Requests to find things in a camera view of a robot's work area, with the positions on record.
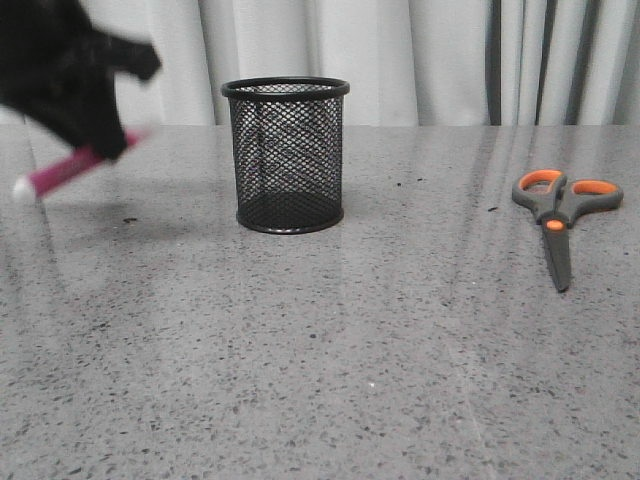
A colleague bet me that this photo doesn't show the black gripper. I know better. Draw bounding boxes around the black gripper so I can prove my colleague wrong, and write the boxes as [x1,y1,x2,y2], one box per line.
[1,1,161,161]

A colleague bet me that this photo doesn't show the pink highlighter pen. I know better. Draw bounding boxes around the pink highlighter pen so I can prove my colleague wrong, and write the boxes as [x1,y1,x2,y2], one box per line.
[11,127,152,204]

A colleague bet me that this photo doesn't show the grey orange scissors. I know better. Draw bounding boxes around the grey orange scissors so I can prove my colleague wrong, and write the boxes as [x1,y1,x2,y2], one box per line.
[512,169,624,292]

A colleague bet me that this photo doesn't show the black mesh pen holder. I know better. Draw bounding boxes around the black mesh pen holder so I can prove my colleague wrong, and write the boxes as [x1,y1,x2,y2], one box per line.
[221,77,350,234]

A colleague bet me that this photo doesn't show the grey curtain backdrop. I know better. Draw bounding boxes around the grey curtain backdrop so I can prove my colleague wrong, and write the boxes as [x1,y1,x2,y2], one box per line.
[1,1,639,126]

